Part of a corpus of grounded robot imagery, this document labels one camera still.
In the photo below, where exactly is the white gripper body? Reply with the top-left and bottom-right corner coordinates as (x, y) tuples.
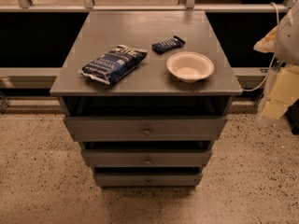
(258, 64), (299, 122)

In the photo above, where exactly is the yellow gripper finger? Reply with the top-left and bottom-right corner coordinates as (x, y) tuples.
(253, 27), (278, 53)

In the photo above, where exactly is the grey top drawer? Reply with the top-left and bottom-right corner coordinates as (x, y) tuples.
(64, 117), (227, 142)

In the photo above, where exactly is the grey drawer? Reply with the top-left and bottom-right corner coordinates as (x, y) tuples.
(81, 149), (211, 167)
(94, 173), (202, 187)
(64, 117), (227, 142)

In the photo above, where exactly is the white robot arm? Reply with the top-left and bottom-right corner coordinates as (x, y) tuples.
(253, 1), (299, 120)

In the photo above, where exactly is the grey wooden drawer cabinet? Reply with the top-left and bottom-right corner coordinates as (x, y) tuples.
(50, 10), (241, 175)

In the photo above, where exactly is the grey middle drawer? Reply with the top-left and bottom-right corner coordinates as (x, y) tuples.
(81, 149), (211, 167)

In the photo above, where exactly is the grey bottom drawer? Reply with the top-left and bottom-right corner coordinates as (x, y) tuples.
(94, 173), (202, 187)

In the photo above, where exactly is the white paper bowl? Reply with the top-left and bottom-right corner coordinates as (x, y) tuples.
(166, 51), (214, 83)

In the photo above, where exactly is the dark blue snack bar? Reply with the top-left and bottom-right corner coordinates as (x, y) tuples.
(151, 35), (185, 54)

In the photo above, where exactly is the blue chip bag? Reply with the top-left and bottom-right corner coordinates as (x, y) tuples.
(78, 45), (148, 85)

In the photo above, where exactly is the white cable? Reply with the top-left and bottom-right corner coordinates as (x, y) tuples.
(242, 1), (280, 93)

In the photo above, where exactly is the metal railing frame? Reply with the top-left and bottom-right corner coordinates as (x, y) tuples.
(0, 0), (298, 89)

